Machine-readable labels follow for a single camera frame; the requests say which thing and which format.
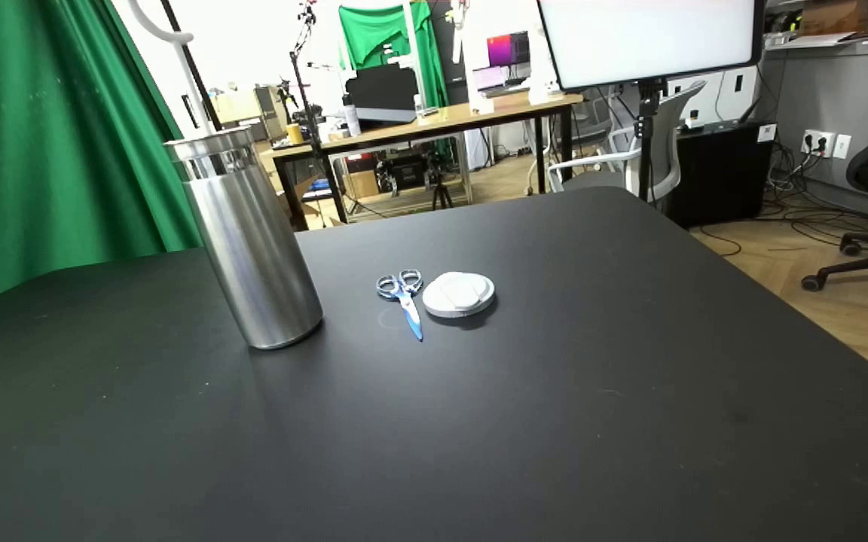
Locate stainless steel flask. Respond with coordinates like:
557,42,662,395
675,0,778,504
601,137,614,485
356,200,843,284
168,130,323,350

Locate white round pad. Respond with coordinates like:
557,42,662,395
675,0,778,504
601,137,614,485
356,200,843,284
422,271,497,320

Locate black monitor back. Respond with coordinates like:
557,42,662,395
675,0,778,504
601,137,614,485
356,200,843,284
343,62,419,119

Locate wooden desk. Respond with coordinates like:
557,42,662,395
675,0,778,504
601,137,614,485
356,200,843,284
273,92,585,232

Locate black tripod stand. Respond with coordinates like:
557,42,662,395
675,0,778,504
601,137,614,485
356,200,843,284
286,0,327,152

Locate laptop with purple screen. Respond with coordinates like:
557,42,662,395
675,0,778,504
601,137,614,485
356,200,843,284
473,33,531,91

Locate green cloth in background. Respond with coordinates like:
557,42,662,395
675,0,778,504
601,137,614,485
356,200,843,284
337,0,448,106

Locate grey office chair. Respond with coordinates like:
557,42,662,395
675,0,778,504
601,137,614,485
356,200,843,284
557,84,705,205

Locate white projection board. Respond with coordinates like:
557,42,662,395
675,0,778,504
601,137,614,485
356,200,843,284
536,0,763,91

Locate black computer tower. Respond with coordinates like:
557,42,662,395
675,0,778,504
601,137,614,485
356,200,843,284
668,123,770,226

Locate green curtain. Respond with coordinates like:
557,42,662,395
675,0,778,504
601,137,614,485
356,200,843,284
0,0,199,292

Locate blue handled scissors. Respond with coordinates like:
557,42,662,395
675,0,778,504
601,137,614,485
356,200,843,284
378,269,425,340

